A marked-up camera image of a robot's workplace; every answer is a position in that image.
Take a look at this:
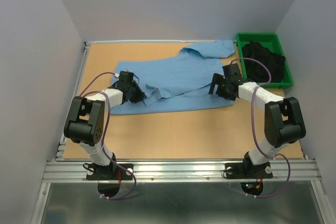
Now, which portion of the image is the light blue long sleeve shirt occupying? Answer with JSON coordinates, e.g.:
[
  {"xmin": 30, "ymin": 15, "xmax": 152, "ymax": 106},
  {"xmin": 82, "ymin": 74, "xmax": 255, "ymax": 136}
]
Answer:
[{"xmin": 111, "ymin": 40, "xmax": 236, "ymax": 115}]

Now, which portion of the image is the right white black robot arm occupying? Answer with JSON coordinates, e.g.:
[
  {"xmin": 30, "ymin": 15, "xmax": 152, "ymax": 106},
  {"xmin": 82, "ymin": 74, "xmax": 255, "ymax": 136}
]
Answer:
[{"xmin": 209, "ymin": 63, "xmax": 306, "ymax": 179}]

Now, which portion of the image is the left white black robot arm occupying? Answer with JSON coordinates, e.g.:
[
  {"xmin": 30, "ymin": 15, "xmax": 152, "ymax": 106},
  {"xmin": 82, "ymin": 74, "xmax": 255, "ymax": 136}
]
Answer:
[{"xmin": 64, "ymin": 71, "xmax": 146, "ymax": 181}]

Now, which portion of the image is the black crumpled shirt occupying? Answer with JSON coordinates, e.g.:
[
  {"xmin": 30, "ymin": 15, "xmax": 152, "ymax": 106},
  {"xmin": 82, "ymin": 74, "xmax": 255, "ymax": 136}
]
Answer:
[{"xmin": 242, "ymin": 41, "xmax": 286, "ymax": 82}]

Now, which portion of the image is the green plastic bin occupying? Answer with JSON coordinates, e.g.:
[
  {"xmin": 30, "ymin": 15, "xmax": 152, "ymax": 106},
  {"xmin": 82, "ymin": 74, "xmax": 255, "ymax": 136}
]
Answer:
[{"xmin": 236, "ymin": 33, "xmax": 293, "ymax": 89}]

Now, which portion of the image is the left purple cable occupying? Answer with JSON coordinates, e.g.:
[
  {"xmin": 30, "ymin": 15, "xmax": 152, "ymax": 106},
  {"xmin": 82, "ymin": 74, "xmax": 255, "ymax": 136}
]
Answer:
[{"xmin": 78, "ymin": 71, "xmax": 137, "ymax": 200}]

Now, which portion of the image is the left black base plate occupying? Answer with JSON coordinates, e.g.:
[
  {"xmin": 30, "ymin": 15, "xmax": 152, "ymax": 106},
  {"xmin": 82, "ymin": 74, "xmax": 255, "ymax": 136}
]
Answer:
[{"xmin": 82, "ymin": 163, "xmax": 133, "ymax": 181}]

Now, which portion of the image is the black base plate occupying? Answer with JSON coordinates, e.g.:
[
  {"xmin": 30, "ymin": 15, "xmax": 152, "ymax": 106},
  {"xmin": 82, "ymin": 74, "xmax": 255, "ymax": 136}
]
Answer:
[
  {"xmin": 224, "ymin": 162, "xmax": 273, "ymax": 179},
  {"xmin": 82, "ymin": 163, "xmax": 133, "ymax": 181}
]

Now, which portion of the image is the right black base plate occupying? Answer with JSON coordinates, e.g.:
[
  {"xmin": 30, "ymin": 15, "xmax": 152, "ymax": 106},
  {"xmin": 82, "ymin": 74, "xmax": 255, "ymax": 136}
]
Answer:
[{"xmin": 224, "ymin": 162, "xmax": 273, "ymax": 179}]

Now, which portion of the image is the aluminium front rail frame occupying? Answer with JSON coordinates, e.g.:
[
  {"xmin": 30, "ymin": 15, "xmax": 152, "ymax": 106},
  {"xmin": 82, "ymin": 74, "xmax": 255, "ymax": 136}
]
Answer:
[{"xmin": 42, "ymin": 159, "xmax": 322, "ymax": 184}]

